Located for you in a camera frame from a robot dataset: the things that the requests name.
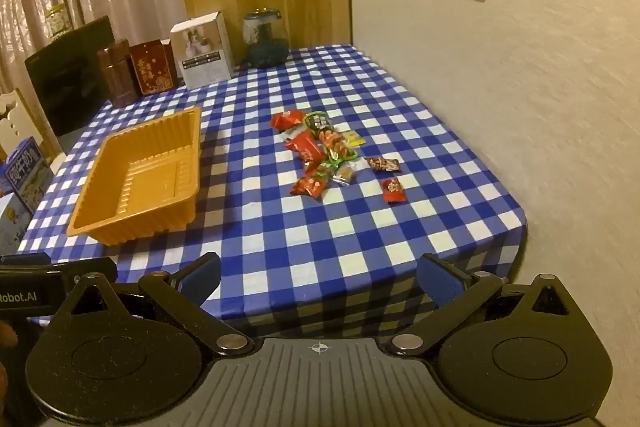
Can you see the glass jar with label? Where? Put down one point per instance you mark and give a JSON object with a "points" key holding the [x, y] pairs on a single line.
{"points": [[59, 22]]}

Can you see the white printed box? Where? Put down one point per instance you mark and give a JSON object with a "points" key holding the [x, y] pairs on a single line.
{"points": [[202, 54]]}

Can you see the black box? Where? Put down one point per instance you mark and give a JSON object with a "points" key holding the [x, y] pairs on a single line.
{"points": [[70, 79]]}

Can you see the orange plastic tray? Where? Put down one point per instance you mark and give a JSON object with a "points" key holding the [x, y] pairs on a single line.
{"points": [[150, 167]]}

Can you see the blue white checked tablecloth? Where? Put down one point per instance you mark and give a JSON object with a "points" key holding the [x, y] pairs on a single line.
{"points": [[300, 237]]}

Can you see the light blue box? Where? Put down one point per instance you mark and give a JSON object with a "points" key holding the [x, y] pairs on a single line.
{"points": [[10, 222]]}

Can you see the yellow snack packet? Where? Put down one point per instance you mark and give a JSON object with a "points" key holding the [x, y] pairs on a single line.
{"points": [[356, 138]]}

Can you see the dark clear snack packet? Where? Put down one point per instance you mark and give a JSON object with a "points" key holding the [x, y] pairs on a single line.
{"points": [[318, 121]]}

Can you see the person's left hand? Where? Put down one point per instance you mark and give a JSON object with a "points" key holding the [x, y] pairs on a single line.
{"points": [[6, 334]]}

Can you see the glass jar with dark base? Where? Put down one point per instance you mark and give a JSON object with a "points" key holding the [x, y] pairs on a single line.
{"points": [[265, 42]]}

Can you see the clear amber candy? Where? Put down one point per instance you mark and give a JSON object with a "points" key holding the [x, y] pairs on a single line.
{"points": [[345, 177]]}

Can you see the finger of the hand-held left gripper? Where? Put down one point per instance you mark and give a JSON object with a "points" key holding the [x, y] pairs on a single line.
{"points": [[25, 259], [87, 268]]}

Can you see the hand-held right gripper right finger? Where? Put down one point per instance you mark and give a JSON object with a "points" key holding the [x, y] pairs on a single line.
{"points": [[440, 281]]}

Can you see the brown candy packet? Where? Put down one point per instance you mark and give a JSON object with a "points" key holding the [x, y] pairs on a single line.
{"points": [[383, 164]]}

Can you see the brown canister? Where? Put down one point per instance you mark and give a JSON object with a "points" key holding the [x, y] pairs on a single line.
{"points": [[117, 74]]}

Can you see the blue milk carton box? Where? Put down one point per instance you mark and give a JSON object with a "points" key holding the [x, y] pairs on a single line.
{"points": [[22, 169]]}

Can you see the small green orange packet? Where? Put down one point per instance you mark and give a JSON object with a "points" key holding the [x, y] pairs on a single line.
{"points": [[320, 168]]}

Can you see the red gift box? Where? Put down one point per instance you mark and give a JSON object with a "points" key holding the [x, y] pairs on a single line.
{"points": [[152, 68]]}

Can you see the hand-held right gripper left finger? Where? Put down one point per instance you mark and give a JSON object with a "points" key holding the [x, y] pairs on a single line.
{"points": [[200, 279]]}

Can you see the green snack packet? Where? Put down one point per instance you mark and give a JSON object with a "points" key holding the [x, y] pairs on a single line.
{"points": [[336, 148]]}

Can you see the white chair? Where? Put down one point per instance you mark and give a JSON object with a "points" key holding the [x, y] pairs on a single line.
{"points": [[15, 127]]}

